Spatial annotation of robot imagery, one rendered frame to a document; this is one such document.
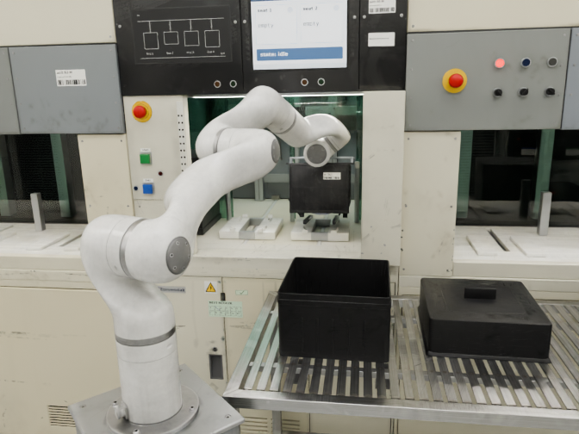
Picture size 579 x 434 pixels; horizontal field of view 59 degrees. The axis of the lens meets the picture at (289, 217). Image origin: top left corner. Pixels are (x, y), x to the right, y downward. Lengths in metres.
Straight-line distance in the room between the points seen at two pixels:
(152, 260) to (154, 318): 0.14
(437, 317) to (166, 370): 0.66
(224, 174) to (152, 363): 0.42
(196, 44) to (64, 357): 1.24
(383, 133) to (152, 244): 0.84
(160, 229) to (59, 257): 1.07
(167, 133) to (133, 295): 0.78
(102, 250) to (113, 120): 0.81
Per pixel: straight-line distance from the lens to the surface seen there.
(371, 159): 1.56
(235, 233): 1.93
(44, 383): 2.26
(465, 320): 1.35
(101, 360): 2.09
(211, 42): 1.66
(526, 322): 1.39
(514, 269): 1.77
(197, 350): 1.92
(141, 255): 0.96
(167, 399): 1.13
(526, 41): 1.65
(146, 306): 1.05
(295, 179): 1.83
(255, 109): 1.31
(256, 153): 1.18
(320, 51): 1.60
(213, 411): 1.18
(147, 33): 1.73
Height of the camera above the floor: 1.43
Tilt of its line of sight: 15 degrees down
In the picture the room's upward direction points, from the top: 1 degrees counter-clockwise
